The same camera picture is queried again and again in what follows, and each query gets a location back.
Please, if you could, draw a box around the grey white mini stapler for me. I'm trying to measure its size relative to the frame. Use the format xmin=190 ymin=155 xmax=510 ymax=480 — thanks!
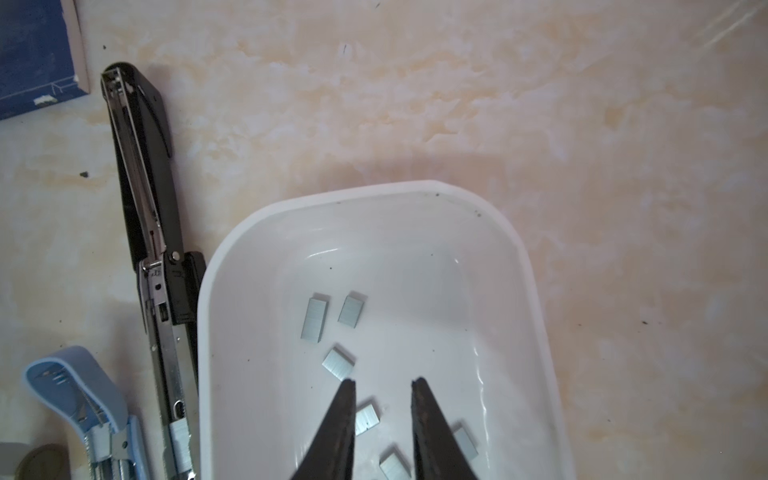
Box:
xmin=1 ymin=443 xmax=72 ymax=480

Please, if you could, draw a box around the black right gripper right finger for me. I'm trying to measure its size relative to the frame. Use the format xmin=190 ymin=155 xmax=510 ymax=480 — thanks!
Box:
xmin=411 ymin=377 xmax=477 ymax=480

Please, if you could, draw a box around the black long stapler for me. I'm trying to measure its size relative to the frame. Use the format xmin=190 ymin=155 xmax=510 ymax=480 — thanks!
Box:
xmin=101 ymin=62 xmax=205 ymax=479

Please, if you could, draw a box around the light blue mini stapler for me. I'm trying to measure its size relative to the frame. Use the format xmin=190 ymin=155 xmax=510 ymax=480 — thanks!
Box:
xmin=23 ymin=346 xmax=151 ymax=479

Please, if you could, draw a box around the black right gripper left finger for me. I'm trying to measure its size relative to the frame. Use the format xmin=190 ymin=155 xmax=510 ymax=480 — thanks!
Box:
xmin=292 ymin=379 xmax=357 ymax=480

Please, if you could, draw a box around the blue book yellow label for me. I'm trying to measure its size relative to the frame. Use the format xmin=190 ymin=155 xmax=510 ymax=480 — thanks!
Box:
xmin=1 ymin=0 xmax=90 ymax=120

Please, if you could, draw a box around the grey staple block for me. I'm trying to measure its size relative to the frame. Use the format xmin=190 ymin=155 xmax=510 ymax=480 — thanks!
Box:
xmin=300 ymin=297 xmax=328 ymax=343
xmin=322 ymin=348 xmax=355 ymax=381
xmin=355 ymin=402 xmax=380 ymax=436
xmin=338 ymin=294 xmax=364 ymax=328
xmin=453 ymin=425 xmax=478 ymax=462
xmin=379 ymin=451 xmax=411 ymax=480

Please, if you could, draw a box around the white plastic tray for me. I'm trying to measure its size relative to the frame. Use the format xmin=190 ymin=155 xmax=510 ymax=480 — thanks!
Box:
xmin=198 ymin=181 xmax=575 ymax=479

